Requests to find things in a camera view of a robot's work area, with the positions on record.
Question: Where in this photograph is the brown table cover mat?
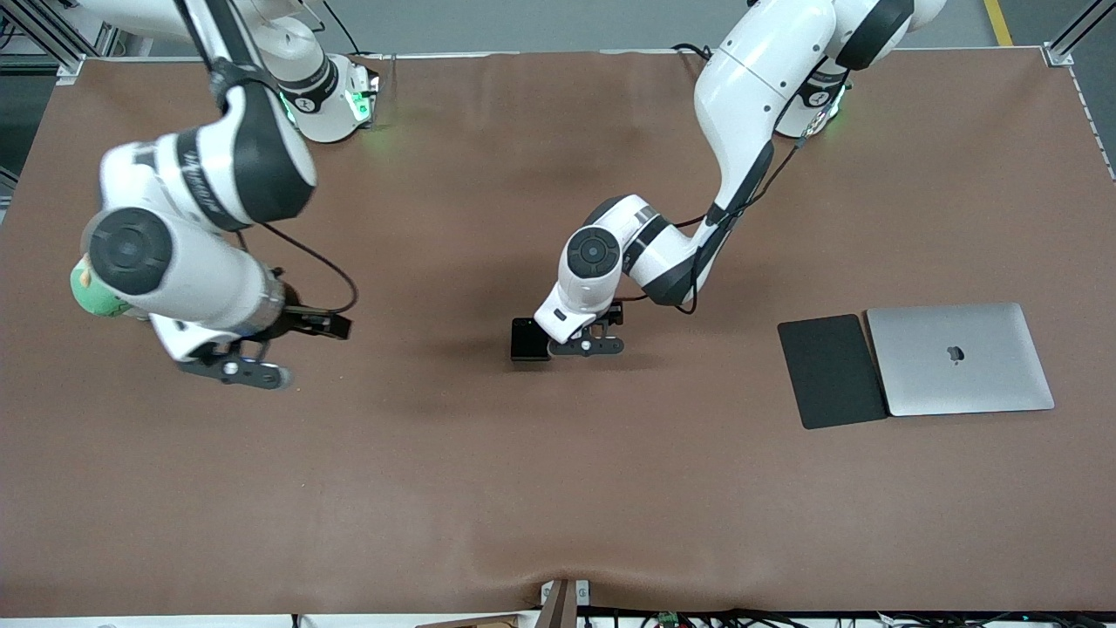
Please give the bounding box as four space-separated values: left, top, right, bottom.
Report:
0 48 1116 617

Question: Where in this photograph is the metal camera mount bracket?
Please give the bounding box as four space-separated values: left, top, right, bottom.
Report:
539 578 591 628

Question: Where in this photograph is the black flip phone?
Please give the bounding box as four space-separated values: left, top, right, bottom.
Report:
510 317 552 362

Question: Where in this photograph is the silver closed laptop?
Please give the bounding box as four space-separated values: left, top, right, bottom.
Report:
866 303 1056 418

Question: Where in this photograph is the black mouse pad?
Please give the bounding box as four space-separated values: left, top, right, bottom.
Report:
777 314 889 431

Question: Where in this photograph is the green dinosaur plush toy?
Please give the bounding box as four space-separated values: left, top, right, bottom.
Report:
70 256 151 320

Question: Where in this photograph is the black right base cable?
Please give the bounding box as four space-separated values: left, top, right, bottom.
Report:
327 0 395 64

